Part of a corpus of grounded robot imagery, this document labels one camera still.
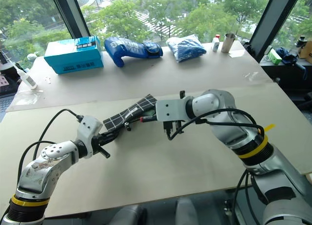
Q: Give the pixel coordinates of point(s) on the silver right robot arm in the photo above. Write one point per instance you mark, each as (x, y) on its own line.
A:
(243, 132)

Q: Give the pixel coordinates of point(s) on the grey laptop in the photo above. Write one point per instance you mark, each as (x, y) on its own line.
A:
(6, 88)

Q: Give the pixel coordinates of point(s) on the brown cardboard box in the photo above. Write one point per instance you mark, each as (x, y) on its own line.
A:
(306, 50)

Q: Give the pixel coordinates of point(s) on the dark blue cloth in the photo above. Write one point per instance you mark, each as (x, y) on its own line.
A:
(290, 56)

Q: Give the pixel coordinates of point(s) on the clear plastic sheet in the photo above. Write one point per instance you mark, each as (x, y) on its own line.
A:
(26, 98)

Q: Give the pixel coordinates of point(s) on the white charger plug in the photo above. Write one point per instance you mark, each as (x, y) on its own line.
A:
(268, 53)

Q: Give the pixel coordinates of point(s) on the light blue cardboard box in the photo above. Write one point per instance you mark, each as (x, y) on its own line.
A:
(73, 55)

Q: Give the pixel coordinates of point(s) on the black caster base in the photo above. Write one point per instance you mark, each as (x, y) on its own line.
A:
(230, 208)

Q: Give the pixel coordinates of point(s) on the white paper card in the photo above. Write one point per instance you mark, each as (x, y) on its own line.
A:
(236, 53)

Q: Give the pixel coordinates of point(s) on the metal cup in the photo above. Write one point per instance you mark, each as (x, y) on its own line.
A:
(228, 43)

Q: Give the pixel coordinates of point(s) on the blue boxing glove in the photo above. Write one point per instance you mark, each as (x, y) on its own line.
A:
(129, 49)

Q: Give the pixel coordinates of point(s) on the black window pillar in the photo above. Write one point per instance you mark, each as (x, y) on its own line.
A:
(69, 12)
(273, 20)

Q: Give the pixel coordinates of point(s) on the small white scrap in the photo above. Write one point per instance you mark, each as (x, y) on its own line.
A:
(47, 80)

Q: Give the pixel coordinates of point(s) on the green small box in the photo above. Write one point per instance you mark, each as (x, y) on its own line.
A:
(276, 57)

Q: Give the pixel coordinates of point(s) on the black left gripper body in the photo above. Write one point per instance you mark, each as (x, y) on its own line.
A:
(103, 139)

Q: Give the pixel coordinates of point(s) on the blue cloth in plastic bag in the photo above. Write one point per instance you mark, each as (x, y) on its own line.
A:
(185, 48)

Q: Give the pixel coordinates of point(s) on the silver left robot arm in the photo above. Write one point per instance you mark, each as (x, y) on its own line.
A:
(41, 171)

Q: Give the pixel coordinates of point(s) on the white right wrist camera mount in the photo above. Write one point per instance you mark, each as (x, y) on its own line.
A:
(170, 109)

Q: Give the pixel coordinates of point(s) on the dark rounded shape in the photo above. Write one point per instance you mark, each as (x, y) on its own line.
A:
(130, 216)

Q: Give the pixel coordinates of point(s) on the red and black marker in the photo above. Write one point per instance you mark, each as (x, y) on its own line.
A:
(147, 118)

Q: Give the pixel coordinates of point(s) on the grey rounded shape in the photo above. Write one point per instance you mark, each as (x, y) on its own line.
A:
(186, 211)

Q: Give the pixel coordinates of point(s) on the white squeeze bottle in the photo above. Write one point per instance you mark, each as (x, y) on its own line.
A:
(28, 79)

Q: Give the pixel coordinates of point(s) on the pale round object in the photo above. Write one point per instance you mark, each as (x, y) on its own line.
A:
(31, 56)

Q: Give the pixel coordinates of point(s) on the black round camera device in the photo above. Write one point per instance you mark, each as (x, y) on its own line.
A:
(5, 66)

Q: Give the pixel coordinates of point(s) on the small white red-capped bottle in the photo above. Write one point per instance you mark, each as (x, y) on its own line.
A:
(215, 44)

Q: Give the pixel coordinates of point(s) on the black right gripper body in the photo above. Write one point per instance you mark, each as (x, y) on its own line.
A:
(170, 127)

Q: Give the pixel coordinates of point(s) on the black grid pencil pouch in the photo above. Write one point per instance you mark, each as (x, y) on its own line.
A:
(126, 112)

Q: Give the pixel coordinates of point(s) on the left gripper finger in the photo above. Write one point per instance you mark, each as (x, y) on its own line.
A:
(105, 153)
(115, 134)

